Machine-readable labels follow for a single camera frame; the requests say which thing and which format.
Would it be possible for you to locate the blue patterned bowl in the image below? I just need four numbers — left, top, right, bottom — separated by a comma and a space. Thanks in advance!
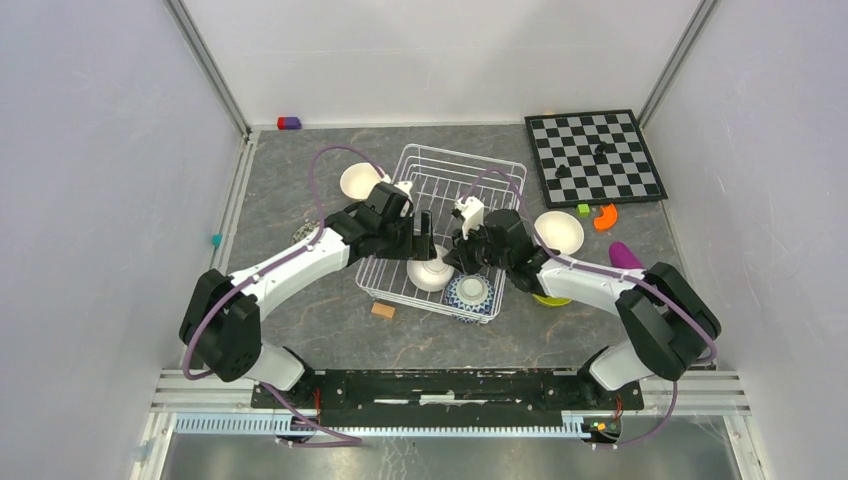
442, 274, 495, 324

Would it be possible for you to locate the white bowl outside rack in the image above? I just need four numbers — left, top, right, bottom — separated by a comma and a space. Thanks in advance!
534, 211, 585, 255

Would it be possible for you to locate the orange curved toy piece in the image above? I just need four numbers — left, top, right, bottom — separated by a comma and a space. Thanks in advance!
593, 204, 618, 232

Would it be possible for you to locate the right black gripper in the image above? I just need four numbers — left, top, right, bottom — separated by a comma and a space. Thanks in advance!
444, 221, 511, 276

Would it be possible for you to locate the white wire dish rack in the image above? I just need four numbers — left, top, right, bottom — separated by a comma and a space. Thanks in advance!
355, 144, 527, 324

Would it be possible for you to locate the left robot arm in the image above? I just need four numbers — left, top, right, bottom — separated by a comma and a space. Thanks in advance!
179, 181, 437, 408

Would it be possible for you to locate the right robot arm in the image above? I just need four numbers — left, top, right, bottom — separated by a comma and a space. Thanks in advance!
445, 200, 721, 408

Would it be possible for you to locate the small wooden block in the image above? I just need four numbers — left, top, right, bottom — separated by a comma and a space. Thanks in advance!
371, 302, 396, 320

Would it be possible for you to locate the yellow-green bowl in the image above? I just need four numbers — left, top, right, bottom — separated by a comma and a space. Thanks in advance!
533, 295, 571, 308

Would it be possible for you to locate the beige bowl with leaf motif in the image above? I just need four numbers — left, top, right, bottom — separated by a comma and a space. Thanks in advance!
339, 162, 390, 201

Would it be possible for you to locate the purple plastic scoop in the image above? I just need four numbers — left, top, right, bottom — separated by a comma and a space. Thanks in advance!
608, 241, 645, 270

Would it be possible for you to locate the red and purple block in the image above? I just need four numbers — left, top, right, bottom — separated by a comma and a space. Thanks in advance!
276, 116, 302, 130

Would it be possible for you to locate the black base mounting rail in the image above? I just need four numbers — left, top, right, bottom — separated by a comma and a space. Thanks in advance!
282, 368, 645, 428

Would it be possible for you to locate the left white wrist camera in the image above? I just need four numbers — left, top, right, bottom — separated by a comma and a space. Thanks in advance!
394, 181, 414, 217

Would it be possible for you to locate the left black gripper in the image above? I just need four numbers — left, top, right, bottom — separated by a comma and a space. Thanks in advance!
375, 210, 437, 262

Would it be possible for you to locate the black and white chessboard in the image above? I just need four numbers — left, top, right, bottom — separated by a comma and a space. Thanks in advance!
524, 109, 668, 209

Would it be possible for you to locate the plain white bowl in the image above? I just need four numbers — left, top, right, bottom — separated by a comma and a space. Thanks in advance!
406, 245, 455, 293

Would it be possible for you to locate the red floral pattern bowl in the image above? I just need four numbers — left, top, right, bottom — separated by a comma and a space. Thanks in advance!
291, 221, 320, 245

